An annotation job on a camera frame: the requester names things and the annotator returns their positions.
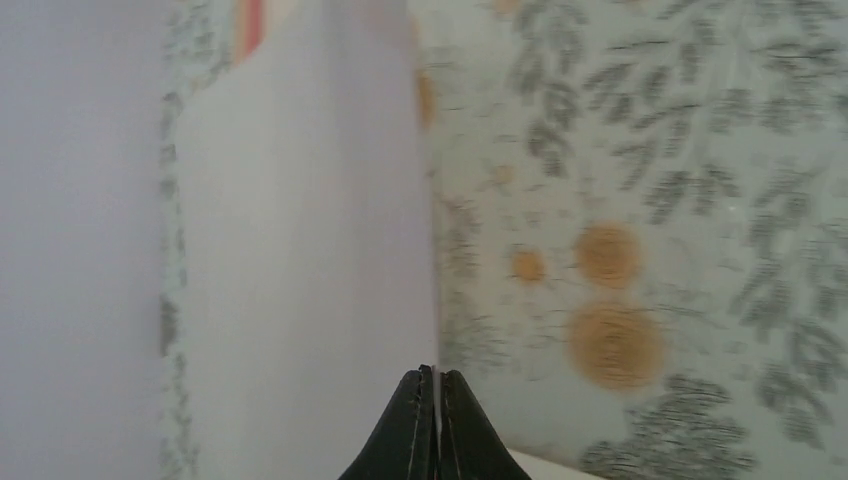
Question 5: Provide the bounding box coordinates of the sunset lake photo print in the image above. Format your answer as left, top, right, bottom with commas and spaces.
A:
175, 1, 441, 479

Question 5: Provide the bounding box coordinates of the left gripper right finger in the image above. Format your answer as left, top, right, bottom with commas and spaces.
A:
438, 370, 530, 480

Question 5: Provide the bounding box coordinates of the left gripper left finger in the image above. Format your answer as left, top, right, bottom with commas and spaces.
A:
340, 365, 438, 480

